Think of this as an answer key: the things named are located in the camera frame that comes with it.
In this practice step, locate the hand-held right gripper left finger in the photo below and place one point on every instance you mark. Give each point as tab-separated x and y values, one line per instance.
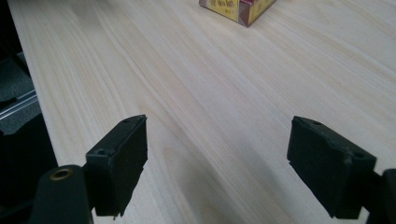
120	174

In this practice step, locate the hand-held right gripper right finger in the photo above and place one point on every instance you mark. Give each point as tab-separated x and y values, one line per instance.
327	174

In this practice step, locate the yellow and red box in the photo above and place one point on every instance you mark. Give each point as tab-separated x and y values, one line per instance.
239	9

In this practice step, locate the metal rail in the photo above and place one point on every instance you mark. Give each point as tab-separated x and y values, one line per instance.
17	105

